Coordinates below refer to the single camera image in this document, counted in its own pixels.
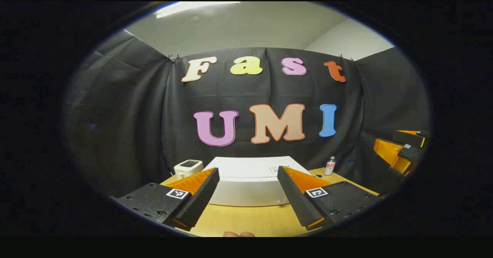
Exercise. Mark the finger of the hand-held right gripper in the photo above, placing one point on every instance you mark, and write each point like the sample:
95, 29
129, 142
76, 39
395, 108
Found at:
410, 153
408, 138

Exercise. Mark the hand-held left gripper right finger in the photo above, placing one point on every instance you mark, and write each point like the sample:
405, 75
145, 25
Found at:
296, 200

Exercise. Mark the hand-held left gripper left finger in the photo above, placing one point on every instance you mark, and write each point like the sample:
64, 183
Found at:
200, 200

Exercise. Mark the white microwave oven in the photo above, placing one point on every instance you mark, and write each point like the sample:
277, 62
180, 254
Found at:
246, 185

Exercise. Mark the small white device dark screen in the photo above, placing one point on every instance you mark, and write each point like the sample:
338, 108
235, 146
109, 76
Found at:
188, 168

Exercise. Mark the clear bottle pink label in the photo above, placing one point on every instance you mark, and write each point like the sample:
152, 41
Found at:
330, 167

